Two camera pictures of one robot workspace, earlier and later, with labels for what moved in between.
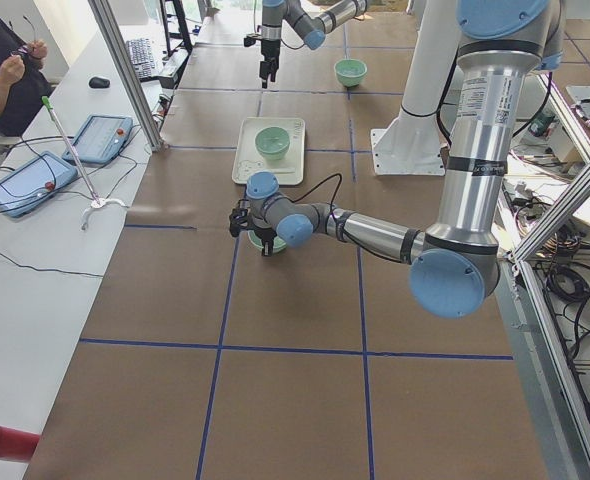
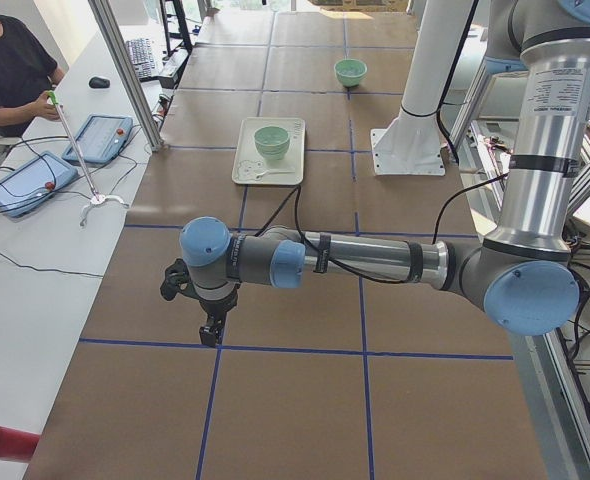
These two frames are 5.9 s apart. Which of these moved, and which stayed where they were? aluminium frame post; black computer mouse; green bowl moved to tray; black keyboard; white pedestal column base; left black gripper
Moved: left black gripper; green bowl moved to tray
Stayed: black keyboard; black computer mouse; aluminium frame post; white pedestal column base
